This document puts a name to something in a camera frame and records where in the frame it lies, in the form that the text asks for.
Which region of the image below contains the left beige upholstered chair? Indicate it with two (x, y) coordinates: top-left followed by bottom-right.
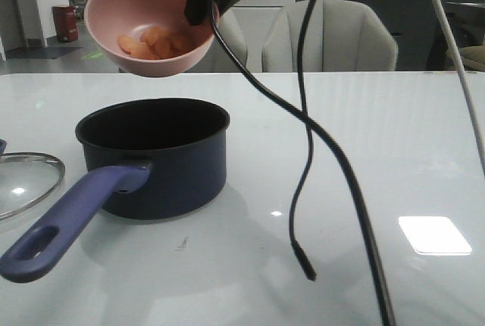
(211, 9), (248, 73)

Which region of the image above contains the glass lid with blue knob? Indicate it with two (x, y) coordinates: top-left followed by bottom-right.
(1, 139), (65, 220)

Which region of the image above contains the dark blue saucepan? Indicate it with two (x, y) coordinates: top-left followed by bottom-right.
(1, 98), (230, 283)

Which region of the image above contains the black cable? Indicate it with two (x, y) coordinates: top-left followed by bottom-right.
(288, 0), (336, 281)
(208, 0), (397, 326)

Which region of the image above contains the white cable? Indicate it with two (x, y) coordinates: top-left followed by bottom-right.
(421, 0), (485, 183)

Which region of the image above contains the dark side table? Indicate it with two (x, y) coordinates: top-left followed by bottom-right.
(426, 1), (485, 72)

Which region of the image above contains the olive cushion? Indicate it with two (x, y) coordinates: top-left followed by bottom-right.
(445, 45), (485, 72)

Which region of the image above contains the white cabinet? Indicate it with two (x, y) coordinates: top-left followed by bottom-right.
(232, 0), (295, 72)

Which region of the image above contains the beige upholstered chair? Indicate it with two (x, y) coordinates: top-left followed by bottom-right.
(211, 9), (248, 73)
(261, 0), (399, 73)

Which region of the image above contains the right beige upholstered chair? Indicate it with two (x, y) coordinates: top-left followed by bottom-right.
(261, 0), (399, 73)

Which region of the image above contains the pink plastic bowl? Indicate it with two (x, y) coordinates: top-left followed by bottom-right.
(84, 0), (214, 77)

